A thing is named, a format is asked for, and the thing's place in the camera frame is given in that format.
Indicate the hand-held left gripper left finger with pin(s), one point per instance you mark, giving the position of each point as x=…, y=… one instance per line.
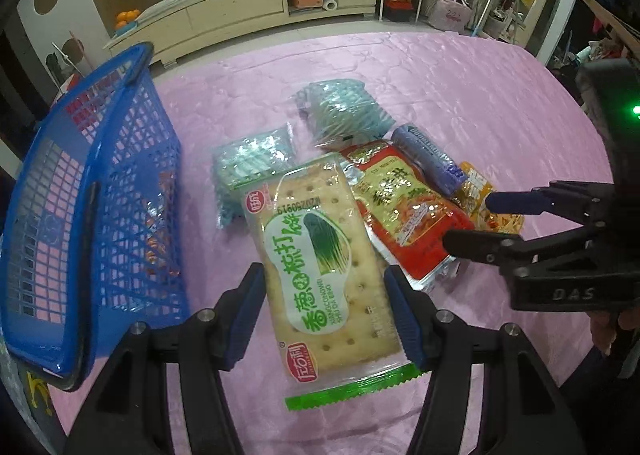
x=247, y=305

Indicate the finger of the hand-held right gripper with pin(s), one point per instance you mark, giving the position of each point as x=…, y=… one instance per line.
x=515, y=201
x=475, y=242

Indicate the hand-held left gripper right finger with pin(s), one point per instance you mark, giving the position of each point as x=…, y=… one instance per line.
x=402, y=315

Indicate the small yellow snack packet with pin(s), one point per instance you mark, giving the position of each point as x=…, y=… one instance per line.
x=472, y=185

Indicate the large red snack packet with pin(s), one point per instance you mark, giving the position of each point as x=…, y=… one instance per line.
x=400, y=205

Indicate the green cracker packet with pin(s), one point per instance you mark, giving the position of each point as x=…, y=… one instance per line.
x=320, y=245

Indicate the small purple snack packet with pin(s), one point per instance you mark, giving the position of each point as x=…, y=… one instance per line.
x=425, y=155

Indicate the teal striped snack packet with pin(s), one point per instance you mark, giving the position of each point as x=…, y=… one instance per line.
x=340, y=107
x=250, y=157

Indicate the blue plastic basket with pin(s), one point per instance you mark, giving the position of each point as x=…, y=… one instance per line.
x=30, y=285

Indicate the person's right hand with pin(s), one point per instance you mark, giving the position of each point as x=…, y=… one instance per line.
x=605, y=330

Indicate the orange snack packet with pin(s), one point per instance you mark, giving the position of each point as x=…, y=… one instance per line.
x=160, y=240

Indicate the pink quilted tablecloth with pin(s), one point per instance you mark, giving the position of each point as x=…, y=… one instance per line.
x=450, y=85

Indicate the clothes drying rack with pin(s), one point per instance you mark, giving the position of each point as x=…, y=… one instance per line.
x=607, y=30

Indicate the pink bag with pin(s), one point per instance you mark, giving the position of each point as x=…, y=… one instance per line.
x=450, y=12

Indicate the white paper roll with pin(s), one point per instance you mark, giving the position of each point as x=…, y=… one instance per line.
x=330, y=2

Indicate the orange box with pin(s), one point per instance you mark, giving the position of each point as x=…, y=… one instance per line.
x=306, y=0

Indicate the beige TV cabinet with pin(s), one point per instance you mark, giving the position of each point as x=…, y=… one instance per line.
x=225, y=5

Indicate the pile of oranges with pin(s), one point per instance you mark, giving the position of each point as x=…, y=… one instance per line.
x=127, y=17

